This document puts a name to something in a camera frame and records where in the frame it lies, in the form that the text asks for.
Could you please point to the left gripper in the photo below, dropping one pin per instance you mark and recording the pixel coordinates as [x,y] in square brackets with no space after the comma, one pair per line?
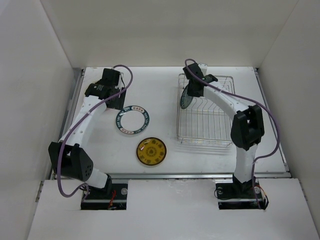
[117,104]

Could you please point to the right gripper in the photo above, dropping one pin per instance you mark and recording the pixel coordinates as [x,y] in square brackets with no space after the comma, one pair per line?
[190,93]

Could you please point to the blue green patterned plate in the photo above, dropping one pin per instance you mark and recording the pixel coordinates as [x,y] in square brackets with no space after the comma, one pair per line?
[185,99]

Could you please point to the green rim white plate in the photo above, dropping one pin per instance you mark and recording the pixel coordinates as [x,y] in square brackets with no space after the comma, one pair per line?
[132,120]

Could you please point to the yellow patterned plate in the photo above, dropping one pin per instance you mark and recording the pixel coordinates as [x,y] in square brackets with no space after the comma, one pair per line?
[151,151]

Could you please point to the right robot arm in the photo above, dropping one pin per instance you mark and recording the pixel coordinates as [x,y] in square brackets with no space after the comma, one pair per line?
[247,127]

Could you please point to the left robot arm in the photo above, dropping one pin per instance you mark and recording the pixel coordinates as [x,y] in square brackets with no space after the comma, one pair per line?
[68,156]

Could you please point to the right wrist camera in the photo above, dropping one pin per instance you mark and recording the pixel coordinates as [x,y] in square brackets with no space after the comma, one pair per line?
[203,67]

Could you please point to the wire dish rack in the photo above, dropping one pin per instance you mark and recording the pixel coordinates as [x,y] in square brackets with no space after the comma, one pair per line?
[202,122]

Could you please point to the front aluminium rail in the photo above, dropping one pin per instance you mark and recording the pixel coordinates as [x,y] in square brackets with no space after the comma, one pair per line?
[188,176]

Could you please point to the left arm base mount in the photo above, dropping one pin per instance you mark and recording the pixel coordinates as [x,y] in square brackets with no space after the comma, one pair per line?
[114,199]

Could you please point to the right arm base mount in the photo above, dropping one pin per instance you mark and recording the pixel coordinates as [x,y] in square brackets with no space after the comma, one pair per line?
[238,196]

